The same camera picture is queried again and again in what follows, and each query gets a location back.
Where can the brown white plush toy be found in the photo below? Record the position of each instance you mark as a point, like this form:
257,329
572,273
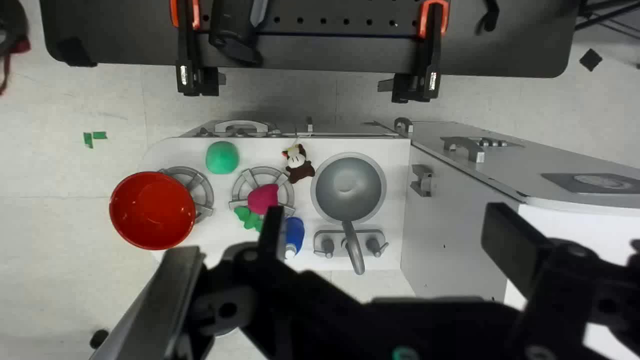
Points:
299,165

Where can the gray clock panel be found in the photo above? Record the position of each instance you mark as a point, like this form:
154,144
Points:
592,181

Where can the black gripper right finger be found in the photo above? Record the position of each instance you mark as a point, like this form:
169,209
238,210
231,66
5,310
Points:
512,251

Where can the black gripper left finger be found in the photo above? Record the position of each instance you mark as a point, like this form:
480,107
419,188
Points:
270,232

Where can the green ball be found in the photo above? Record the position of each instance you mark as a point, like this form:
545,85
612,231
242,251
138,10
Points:
223,159

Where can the blue toy bottle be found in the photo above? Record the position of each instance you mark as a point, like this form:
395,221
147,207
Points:
294,235

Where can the gray toy faucet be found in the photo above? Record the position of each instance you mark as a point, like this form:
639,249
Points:
353,246

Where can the red plastic bowl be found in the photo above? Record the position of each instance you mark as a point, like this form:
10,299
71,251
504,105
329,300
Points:
153,210

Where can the green toy leaf piece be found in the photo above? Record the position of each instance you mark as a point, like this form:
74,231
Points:
246,218

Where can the gray toy sink basin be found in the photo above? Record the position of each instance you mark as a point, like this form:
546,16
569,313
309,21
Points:
349,187

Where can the green tape pieces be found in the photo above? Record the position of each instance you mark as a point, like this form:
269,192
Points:
93,138

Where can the white toy kitchen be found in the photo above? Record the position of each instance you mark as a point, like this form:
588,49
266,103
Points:
446,232

